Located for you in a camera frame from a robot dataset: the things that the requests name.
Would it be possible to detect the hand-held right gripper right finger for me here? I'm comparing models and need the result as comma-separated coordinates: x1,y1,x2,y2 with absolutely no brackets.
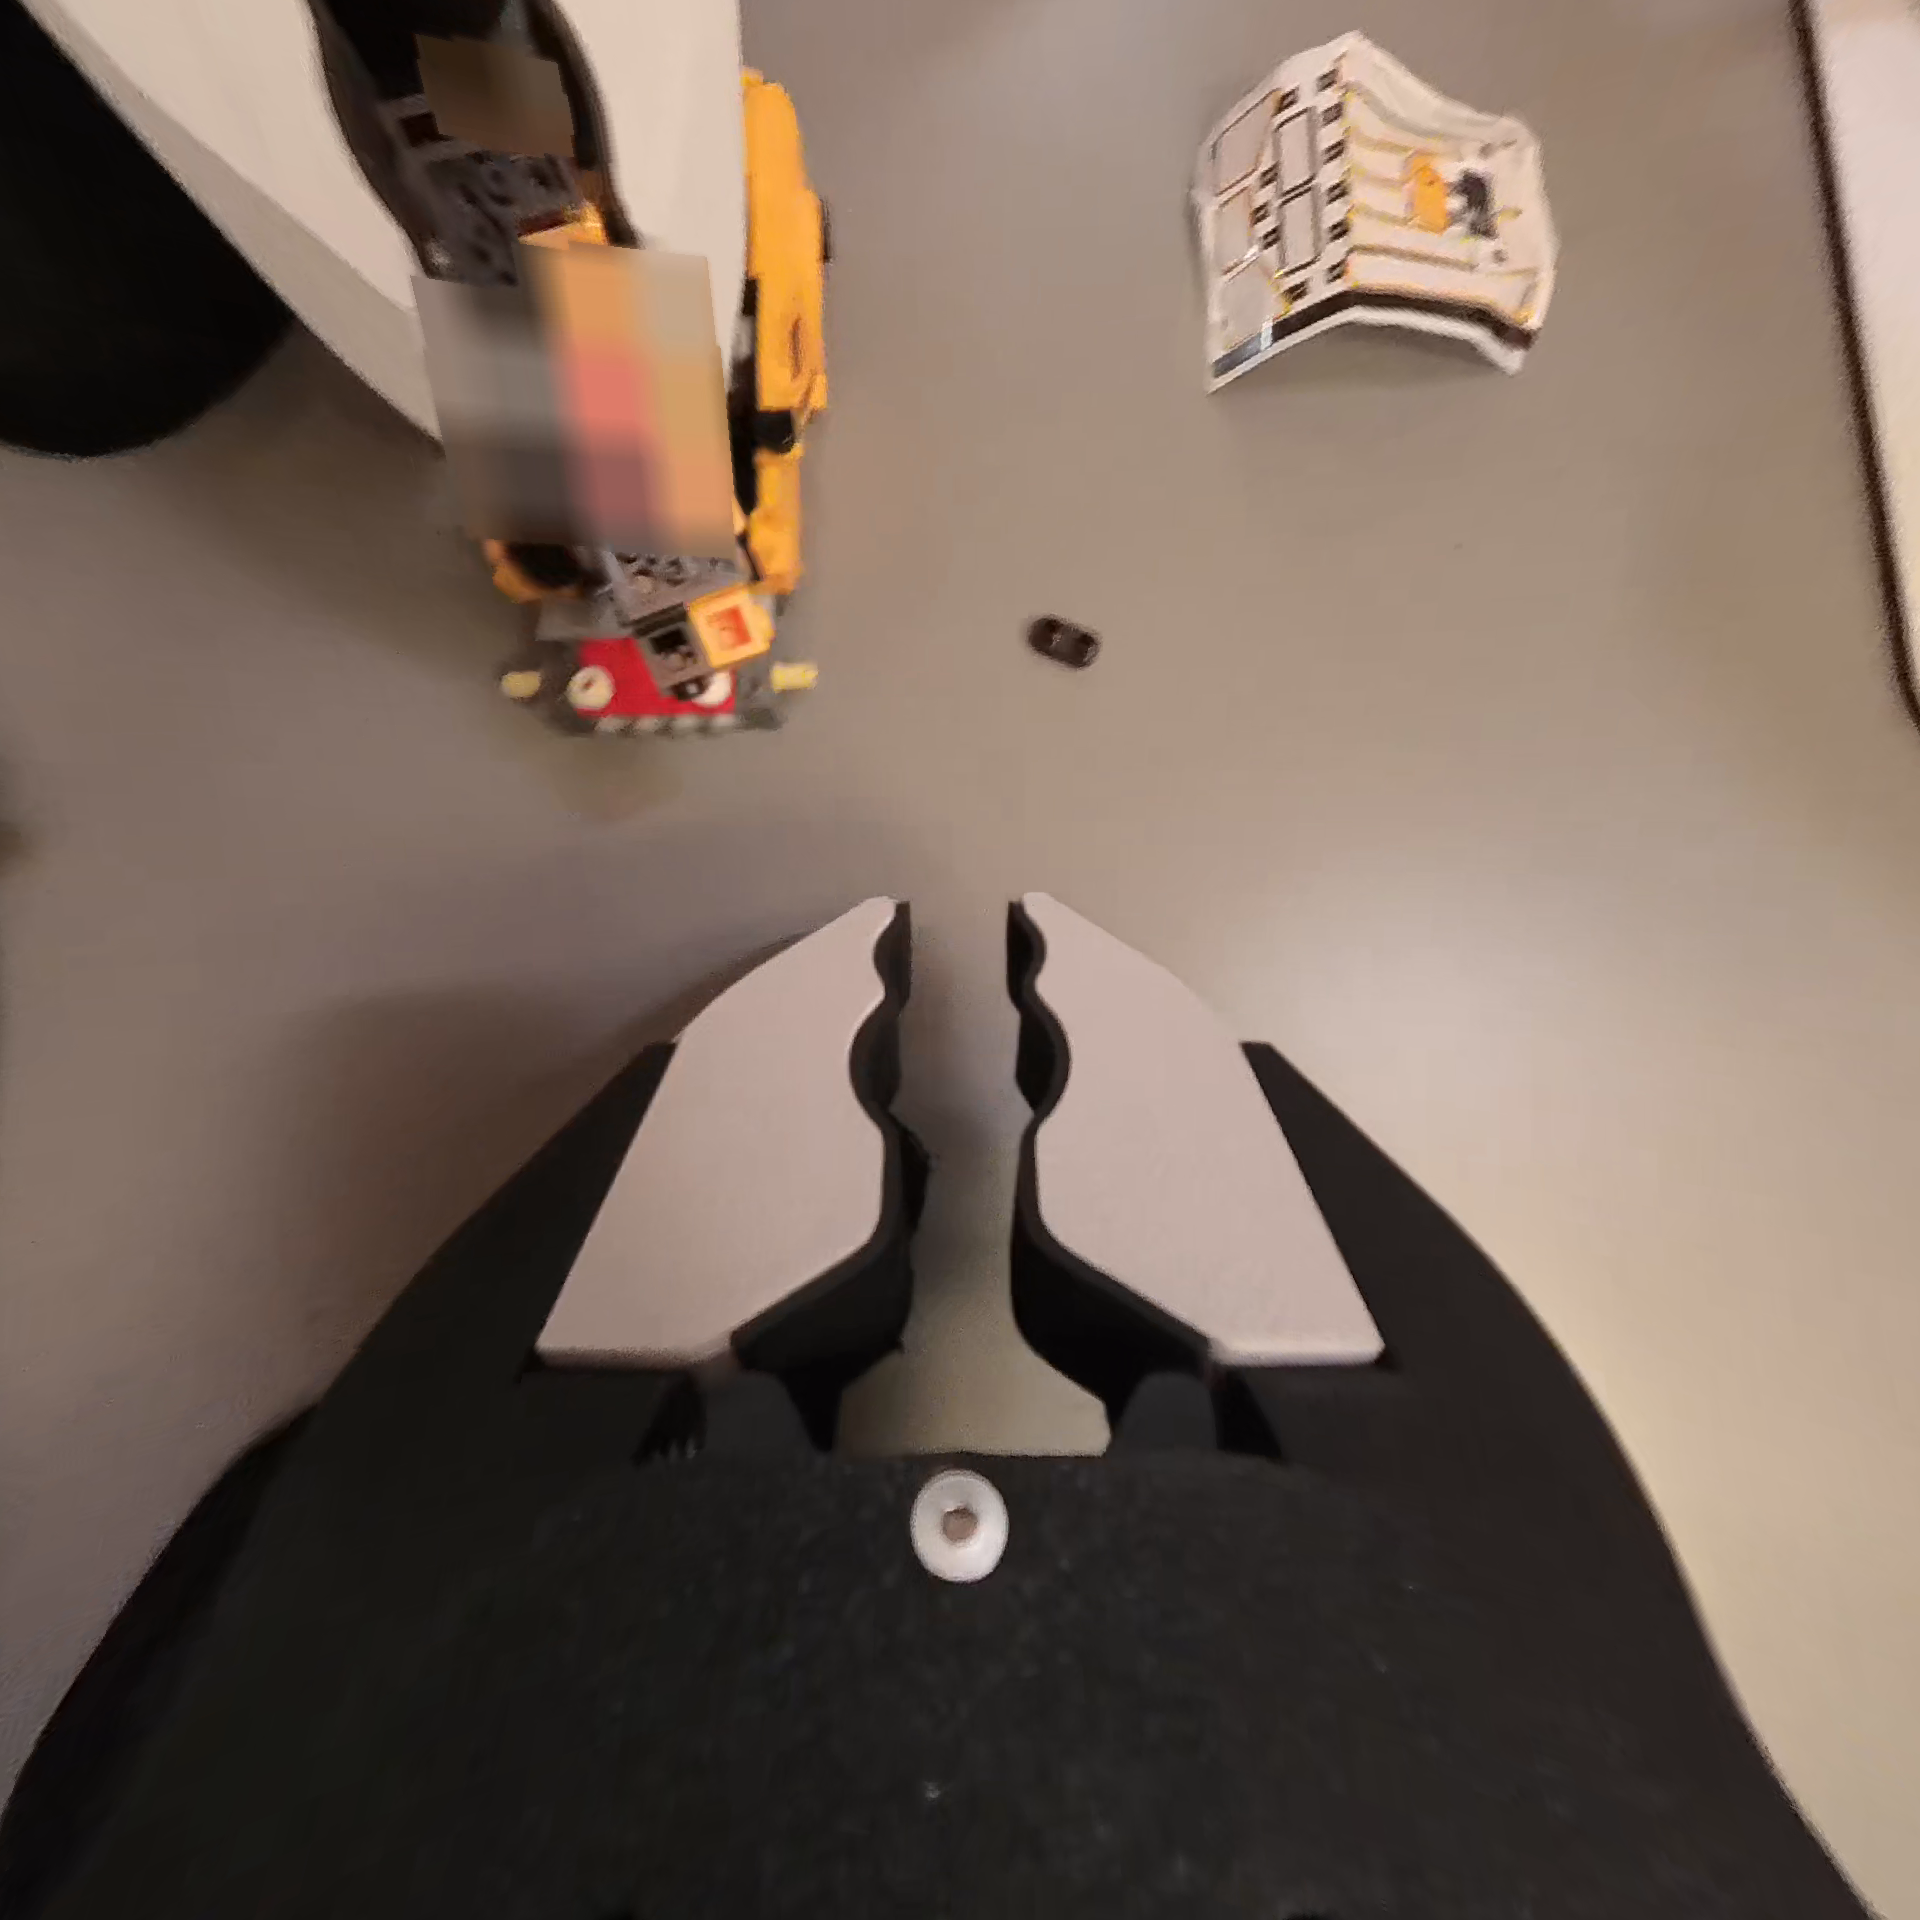
1000,891,1382,1433

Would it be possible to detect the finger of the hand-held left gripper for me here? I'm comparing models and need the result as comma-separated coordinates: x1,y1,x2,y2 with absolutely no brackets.
26,0,453,441
550,0,750,366

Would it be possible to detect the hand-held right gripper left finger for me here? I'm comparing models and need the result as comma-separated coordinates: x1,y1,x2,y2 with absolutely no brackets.
534,895,932,1444

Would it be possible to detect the yellow lego car body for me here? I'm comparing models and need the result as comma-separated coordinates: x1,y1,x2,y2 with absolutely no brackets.
306,0,836,741

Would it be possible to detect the lego sticker sheet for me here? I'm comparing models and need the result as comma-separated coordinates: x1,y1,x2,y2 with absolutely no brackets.
1189,30,1566,395

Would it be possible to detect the black mesh wrist rest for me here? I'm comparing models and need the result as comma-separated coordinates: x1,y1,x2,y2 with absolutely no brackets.
0,0,296,461

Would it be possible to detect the white book stand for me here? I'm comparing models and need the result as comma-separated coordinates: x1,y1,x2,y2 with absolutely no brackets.
1790,0,1920,725

